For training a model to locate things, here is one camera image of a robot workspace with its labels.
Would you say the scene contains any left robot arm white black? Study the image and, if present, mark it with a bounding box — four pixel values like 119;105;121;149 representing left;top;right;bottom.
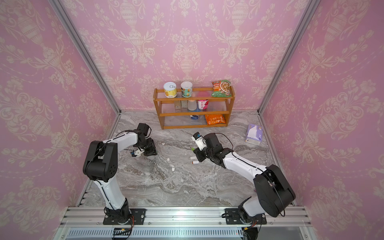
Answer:
83;123;157;225

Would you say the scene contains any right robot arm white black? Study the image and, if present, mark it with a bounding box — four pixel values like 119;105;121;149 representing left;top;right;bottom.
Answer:
192;132;296;225

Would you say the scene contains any orange snack bag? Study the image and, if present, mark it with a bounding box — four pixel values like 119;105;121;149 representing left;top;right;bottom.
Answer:
205;114;226;126

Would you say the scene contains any wooden shelf rack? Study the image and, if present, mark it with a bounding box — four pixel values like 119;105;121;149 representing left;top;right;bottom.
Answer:
153;86;236;130

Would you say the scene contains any pink white cup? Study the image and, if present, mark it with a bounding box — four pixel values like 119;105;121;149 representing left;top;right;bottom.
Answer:
198;100;209;110

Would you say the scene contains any white plastic bottle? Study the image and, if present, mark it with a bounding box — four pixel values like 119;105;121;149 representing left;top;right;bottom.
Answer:
188;100;197;112

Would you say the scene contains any purple tissue box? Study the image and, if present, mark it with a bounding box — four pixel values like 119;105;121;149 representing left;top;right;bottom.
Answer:
245;124;263;146

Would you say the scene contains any yellow white can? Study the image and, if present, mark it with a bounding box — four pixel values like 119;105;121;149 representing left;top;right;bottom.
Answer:
164;82;178;99

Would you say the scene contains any green red snack packet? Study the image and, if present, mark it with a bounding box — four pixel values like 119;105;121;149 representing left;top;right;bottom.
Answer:
212;80;232;98

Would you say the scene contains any green orange can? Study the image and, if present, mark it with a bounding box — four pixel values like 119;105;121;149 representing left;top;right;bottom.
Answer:
181;81;193;98

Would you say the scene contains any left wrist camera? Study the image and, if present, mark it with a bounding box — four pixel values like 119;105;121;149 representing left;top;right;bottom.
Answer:
131;149;144;158

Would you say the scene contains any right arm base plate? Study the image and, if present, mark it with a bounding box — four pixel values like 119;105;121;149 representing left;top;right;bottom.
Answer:
222;208;267;226

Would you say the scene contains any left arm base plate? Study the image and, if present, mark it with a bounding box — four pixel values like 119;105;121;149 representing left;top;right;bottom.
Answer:
103;208;147;226

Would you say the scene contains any aluminium front rail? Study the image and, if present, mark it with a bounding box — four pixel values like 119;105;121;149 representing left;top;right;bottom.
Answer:
60;206;312;227

